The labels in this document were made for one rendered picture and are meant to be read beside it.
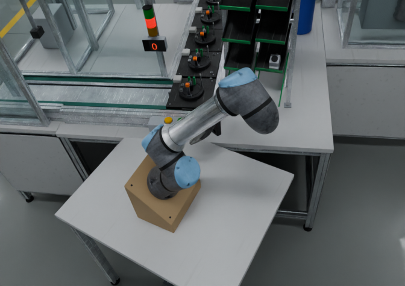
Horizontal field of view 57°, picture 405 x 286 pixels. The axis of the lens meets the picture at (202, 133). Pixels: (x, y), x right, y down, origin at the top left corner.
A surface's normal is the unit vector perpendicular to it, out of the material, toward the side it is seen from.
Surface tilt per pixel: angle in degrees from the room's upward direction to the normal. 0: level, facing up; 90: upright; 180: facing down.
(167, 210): 43
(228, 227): 0
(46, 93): 0
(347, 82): 90
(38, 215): 0
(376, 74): 90
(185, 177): 50
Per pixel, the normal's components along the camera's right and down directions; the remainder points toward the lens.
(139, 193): 0.54, -0.29
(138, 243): -0.10, -0.67
